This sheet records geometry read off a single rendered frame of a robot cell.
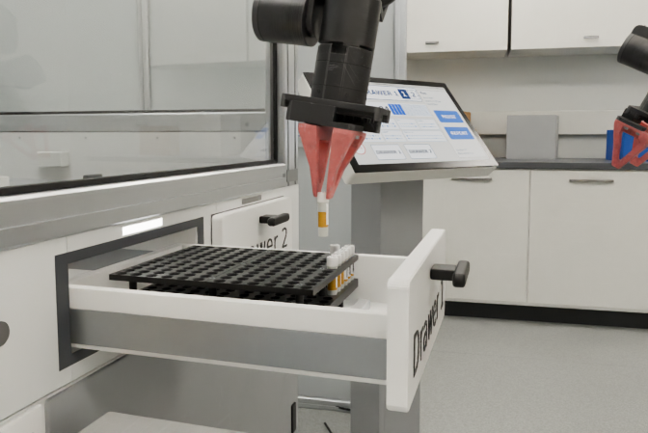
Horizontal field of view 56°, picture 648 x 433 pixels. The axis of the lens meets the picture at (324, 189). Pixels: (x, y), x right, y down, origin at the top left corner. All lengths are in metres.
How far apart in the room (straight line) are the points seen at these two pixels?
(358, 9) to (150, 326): 0.36
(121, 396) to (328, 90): 0.41
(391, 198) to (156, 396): 0.94
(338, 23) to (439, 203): 2.93
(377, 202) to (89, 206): 1.01
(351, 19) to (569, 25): 3.34
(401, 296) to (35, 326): 0.34
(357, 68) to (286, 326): 0.25
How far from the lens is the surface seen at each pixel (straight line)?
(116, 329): 0.63
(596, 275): 3.61
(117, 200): 0.70
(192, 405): 0.91
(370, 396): 1.72
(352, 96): 0.60
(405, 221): 1.63
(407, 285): 0.49
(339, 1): 0.61
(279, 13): 0.64
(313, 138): 0.60
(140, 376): 0.78
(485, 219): 3.50
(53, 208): 0.62
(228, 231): 0.90
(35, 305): 0.62
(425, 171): 1.52
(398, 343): 0.51
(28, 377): 0.63
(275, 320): 0.55
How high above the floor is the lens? 1.04
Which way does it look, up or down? 5 degrees down
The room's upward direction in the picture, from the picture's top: straight up
